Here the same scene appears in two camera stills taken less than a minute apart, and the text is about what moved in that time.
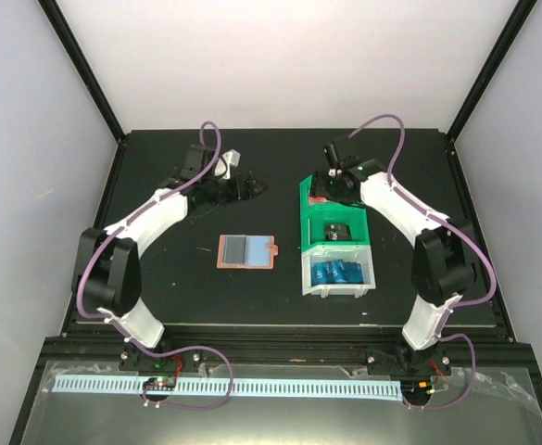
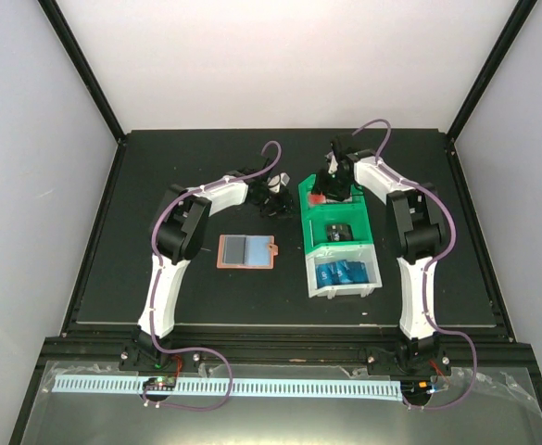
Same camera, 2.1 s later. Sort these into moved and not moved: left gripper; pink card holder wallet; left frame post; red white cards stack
Moved: left gripper
Not moved: left frame post; red white cards stack; pink card holder wallet
